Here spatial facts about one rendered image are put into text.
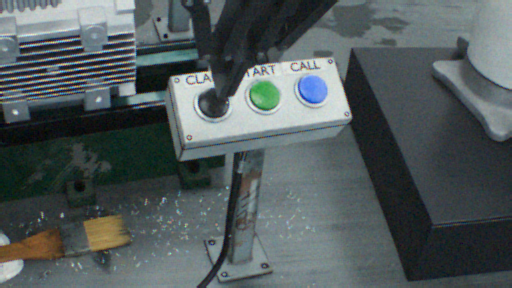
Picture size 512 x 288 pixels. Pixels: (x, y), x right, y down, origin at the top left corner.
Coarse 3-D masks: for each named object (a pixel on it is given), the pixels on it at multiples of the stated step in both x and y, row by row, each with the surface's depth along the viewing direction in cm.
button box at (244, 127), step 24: (264, 72) 64; (288, 72) 65; (312, 72) 66; (336, 72) 67; (168, 96) 64; (192, 96) 62; (240, 96) 63; (288, 96) 64; (336, 96) 66; (192, 120) 61; (216, 120) 61; (240, 120) 62; (264, 120) 63; (288, 120) 63; (312, 120) 64; (336, 120) 65; (192, 144) 60; (216, 144) 62; (240, 144) 64; (264, 144) 66
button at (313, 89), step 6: (306, 78) 65; (312, 78) 65; (318, 78) 65; (300, 84) 64; (306, 84) 64; (312, 84) 64; (318, 84) 65; (324, 84) 65; (300, 90) 64; (306, 90) 64; (312, 90) 64; (318, 90) 64; (324, 90) 65; (306, 96) 64; (312, 96) 64; (318, 96) 64; (324, 96) 64; (312, 102) 64; (318, 102) 64
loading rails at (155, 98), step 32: (160, 64) 92; (192, 64) 93; (160, 96) 86; (0, 128) 77; (32, 128) 79; (64, 128) 80; (96, 128) 82; (128, 128) 84; (160, 128) 86; (0, 160) 80; (32, 160) 82; (64, 160) 84; (96, 160) 86; (128, 160) 88; (160, 160) 90; (192, 160) 92; (224, 160) 94; (0, 192) 83; (32, 192) 85
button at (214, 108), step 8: (208, 88) 62; (200, 96) 61; (208, 96) 61; (216, 96) 61; (200, 104) 61; (208, 104) 61; (216, 104) 61; (224, 104) 61; (208, 112) 61; (216, 112) 61; (224, 112) 61
